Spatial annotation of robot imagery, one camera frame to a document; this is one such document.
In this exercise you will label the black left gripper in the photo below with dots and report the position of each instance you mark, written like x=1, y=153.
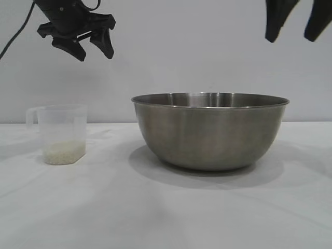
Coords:
x=66, y=22

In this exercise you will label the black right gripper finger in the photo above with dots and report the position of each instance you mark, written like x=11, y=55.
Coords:
x=317, y=23
x=276, y=20

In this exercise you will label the clear plastic measuring cup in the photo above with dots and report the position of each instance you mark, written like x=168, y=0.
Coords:
x=62, y=122

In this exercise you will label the white rice grains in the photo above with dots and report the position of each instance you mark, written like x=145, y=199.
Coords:
x=64, y=153

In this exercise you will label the stainless steel mixing bowl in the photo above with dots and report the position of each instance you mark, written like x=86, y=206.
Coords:
x=207, y=135

